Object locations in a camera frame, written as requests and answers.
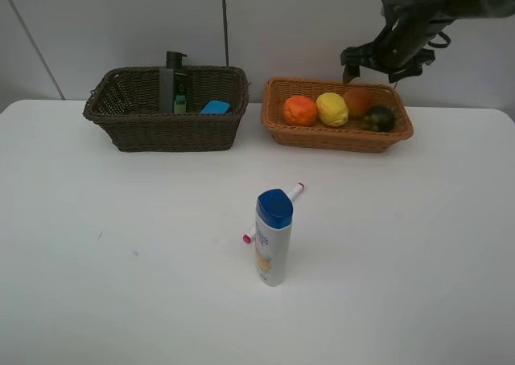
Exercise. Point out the dark brown wicker basket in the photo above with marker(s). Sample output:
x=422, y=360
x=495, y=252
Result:
x=125, y=104

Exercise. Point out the white marker pink caps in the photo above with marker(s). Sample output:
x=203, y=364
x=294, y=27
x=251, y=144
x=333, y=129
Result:
x=292, y=194

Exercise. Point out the yellow lemon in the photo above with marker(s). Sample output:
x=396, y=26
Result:
x=332, y=109

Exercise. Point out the dark mangosteen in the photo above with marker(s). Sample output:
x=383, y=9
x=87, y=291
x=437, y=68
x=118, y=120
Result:
x=379, y=118

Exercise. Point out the orange tangerine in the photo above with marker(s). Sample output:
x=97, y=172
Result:
x=300, y=111

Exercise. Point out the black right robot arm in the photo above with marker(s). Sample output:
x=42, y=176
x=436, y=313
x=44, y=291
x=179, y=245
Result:
x=445, y=12

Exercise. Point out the white blue-capped shampoo bottle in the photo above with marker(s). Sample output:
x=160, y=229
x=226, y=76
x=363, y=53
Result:
x=273, y=221

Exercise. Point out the dark green pump bottle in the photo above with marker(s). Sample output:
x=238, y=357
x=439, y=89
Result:
x=173, y=80

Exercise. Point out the orange wicker basket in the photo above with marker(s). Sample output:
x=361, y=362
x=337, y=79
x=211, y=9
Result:
x=351, y=136

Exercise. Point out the black felt whiteboard eraser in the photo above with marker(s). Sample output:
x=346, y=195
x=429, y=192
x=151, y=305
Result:
x=216, y=107

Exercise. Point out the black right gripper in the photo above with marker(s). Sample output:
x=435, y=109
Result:
x=400, y=50

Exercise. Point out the red-orange peach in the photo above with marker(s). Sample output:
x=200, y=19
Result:
x=359, y=101

